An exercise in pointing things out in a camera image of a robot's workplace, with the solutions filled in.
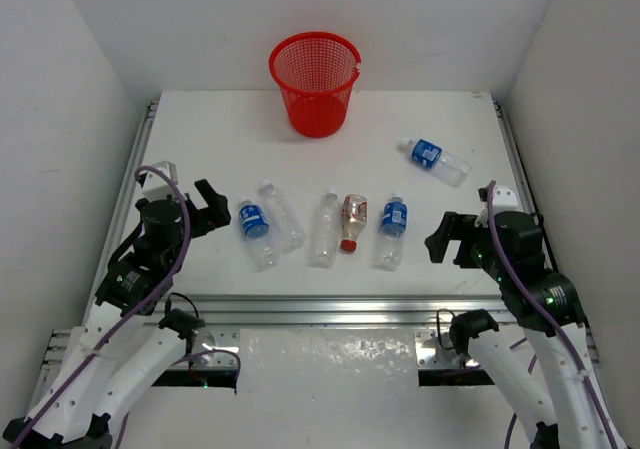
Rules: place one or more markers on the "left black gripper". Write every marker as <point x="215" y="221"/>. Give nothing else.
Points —
<point x="198" y="212"/>

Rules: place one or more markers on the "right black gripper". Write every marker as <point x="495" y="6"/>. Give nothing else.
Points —
<point x="453" y="225"/>

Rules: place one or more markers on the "clear ribbed bottle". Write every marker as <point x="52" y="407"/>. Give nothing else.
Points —
<point x="280" y="212"/>

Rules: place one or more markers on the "red cap red label bottle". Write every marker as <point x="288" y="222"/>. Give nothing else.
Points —
<point x="354" y="217"/>

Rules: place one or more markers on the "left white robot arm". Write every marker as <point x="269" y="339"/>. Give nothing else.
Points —
<point x="96" y="387"/>

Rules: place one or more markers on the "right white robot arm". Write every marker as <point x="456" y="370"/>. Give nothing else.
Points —
<point x="566" y="410"/>

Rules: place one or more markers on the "red plastic mesh bin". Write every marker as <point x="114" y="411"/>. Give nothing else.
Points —
<point x="315" y="73"/>

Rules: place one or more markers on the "white front cover sheet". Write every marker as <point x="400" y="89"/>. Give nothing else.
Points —
<point x="326" y="359"/>

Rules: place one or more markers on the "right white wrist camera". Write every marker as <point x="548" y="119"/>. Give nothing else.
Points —
<point x="503" y="199"/>

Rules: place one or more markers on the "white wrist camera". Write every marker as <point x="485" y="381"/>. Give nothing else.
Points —
<point x="503" y="199"/>
<point x="155" y="187"/>

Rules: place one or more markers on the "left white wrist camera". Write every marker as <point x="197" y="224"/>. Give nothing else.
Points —
<point x="155" y="187"/>

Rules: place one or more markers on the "aluminium front rail frame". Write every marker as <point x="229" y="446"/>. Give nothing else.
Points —
<point x="236" y="139"/>

